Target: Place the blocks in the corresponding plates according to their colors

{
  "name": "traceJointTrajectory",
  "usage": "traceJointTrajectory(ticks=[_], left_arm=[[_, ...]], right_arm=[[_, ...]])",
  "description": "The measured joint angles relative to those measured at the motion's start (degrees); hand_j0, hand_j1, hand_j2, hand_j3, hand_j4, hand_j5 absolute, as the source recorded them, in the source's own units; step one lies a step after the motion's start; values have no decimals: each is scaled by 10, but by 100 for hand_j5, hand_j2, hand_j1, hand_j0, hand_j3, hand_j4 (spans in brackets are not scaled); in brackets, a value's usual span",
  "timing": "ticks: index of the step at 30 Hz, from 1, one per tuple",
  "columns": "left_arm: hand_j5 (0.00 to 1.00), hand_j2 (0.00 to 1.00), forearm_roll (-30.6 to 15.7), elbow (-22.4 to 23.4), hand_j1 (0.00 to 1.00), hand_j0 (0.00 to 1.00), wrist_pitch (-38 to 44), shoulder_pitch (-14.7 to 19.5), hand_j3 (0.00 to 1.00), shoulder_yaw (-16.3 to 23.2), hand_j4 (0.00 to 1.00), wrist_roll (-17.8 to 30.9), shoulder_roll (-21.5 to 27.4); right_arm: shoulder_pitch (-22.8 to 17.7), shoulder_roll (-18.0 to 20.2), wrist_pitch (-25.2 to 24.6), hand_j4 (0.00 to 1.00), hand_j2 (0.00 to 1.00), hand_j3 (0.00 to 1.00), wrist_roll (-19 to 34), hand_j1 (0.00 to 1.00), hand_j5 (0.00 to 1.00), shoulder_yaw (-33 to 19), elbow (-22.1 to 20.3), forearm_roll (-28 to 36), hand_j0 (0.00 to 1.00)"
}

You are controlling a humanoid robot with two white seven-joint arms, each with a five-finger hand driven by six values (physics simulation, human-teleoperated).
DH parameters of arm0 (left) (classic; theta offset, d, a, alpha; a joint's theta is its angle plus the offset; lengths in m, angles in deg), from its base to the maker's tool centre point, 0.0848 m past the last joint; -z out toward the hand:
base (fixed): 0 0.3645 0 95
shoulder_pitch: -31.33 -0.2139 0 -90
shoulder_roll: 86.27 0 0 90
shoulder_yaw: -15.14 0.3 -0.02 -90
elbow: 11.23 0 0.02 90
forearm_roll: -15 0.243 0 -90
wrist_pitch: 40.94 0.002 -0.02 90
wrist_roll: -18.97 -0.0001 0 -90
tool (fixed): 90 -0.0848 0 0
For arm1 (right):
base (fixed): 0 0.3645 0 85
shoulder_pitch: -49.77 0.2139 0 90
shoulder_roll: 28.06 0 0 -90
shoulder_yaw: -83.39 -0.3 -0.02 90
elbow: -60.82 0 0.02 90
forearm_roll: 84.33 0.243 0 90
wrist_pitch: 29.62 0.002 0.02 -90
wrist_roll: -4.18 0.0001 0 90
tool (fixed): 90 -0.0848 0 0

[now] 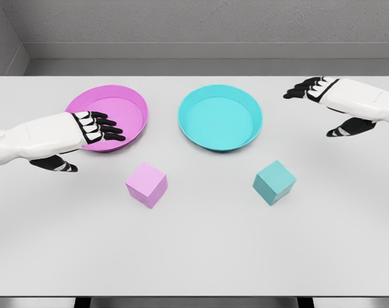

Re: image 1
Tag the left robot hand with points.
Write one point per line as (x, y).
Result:
(53, 131)

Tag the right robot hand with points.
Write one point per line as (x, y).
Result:
(344, 96)

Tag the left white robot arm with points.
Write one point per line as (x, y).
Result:
(5, 144)

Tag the pink round plate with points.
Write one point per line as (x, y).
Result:
(123, 112)

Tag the pink cube block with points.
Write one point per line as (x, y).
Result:
(146, 184)

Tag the teal cube block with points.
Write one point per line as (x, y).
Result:
(274, 182)

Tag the cyan round plate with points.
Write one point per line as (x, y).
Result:
(218, 117)

